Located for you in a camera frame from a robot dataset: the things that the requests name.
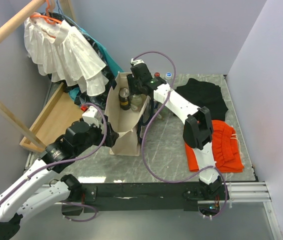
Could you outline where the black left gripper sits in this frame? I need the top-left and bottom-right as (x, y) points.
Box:
(74, 119), (119, 156)

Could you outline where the clear glass green-cap bottle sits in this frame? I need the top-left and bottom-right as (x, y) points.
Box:
(130, 94), (143, 112)

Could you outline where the Coca-Cola glass bottle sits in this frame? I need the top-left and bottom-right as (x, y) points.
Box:
(154, 72), (161, 78)

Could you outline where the blue-cap water bottle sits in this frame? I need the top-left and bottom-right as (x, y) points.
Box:
(165, 72), (174, 83)

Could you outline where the beige canvas tote bag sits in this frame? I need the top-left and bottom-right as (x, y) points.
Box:
(105, 72), (150, 156)

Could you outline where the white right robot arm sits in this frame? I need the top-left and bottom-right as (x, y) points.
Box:
(127, 59), (223, 200)

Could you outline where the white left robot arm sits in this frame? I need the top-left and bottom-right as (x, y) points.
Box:
(0, 119), (119, 240)

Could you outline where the silver-top drink can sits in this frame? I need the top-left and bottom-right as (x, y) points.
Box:
(118, 88), (130, 111)

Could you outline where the wooden rack base tray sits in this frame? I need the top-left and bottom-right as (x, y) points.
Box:
(19, 83), (83, 153)

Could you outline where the teal garment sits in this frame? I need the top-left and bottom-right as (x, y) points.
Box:
(68, 27), (123, 109)

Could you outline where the black folded garment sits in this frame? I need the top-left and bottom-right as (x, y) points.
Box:
(175, 78), (228, 121)

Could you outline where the white pleated dress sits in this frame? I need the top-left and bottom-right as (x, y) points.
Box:
(24, 17), (109, 97)

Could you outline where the wooden rack diagonal brace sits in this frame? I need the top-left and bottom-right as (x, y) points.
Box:
(0, 101), (46, 148)

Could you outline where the orange clothes hanger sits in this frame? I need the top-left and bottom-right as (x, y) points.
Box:
(29, 0), (62, 25)

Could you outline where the orange folded garment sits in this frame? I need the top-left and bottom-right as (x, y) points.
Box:
(184, 119), (245, 174)

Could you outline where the wooden hanging rod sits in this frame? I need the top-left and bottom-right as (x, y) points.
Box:
(0, 0), (46, 43)

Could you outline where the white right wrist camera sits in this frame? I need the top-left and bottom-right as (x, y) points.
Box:
(130, 58), (145, 66)

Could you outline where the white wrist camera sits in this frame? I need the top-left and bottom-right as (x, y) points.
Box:
(80, 105), (99, 127)
(130, 58), (145, 66)

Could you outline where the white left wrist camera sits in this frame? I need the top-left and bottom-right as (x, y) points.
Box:
(80, 105), (99, 127)

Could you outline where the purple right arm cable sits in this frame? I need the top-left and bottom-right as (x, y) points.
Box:
(133, 51), (229, 221)

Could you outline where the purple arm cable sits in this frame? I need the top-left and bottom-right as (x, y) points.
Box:
(0, 102), (108, 223)
(133, 51), (229, 221)

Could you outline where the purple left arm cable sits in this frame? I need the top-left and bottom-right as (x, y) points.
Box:
(0, 102), (108, 223)

